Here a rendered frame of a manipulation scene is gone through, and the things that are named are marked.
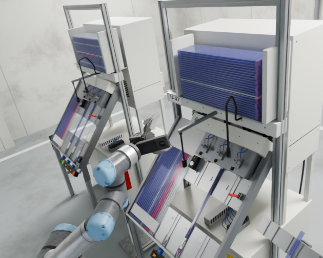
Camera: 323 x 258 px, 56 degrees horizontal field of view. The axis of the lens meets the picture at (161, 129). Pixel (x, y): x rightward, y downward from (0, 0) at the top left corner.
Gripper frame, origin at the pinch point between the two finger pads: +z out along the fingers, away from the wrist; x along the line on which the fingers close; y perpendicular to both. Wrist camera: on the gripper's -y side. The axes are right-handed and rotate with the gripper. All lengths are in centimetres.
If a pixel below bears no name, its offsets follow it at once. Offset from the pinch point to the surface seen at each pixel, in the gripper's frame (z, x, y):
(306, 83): 66, 11, -35
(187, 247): 7, 68, 23
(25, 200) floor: 35, 71, 271
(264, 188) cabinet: 86, 84, 13
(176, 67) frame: 52, -16, 24
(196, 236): 11, 64, 19
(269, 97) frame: 35.7, 5.9, -28.3
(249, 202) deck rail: 26, 52, -8
